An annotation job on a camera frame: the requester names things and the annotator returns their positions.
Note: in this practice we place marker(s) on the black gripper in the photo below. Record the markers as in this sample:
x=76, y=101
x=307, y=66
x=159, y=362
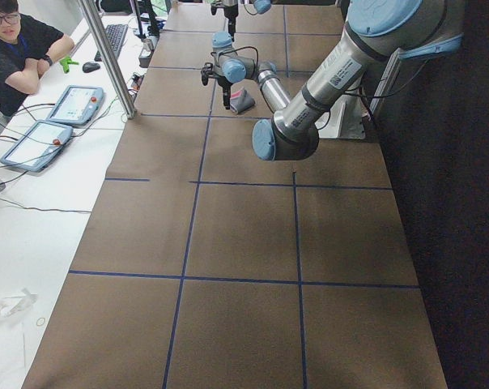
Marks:
x=224, y=83
x=231, y=13

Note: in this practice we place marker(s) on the pink towel grey underside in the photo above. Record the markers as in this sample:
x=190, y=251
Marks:
x=241, y=101

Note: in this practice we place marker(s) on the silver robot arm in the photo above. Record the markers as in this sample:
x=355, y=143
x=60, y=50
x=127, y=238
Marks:
x=373, y=31
x=260, y=6

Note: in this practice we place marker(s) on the black keyboard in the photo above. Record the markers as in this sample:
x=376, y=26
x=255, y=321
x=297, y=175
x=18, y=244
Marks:
x=116, y=36

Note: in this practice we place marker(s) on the black computer mouse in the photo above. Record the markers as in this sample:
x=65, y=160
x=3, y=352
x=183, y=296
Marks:
x=89, y=67

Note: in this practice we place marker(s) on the upper teach pendant tablet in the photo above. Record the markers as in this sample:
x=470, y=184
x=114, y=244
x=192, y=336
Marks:
x=77, y=105

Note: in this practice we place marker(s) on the teach pendant tablet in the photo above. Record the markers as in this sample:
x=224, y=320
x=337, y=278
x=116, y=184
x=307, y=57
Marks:
x=38, y=146
x=77, y=105

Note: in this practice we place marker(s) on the green plastic tool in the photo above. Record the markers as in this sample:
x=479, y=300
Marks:
x=66, y=63

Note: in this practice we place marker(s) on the lower teach pendant tablet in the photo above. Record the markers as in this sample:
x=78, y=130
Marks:
x=38, y=146

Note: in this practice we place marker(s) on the seated man black shirt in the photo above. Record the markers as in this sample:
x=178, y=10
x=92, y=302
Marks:
x=28, y=48

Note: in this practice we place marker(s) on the crumpled clear plastic wrap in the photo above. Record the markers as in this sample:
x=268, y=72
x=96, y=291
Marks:
x=18, y=304

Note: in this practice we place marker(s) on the aluminium frame post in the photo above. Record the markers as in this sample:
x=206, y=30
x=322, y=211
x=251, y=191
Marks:
x=97, y=29

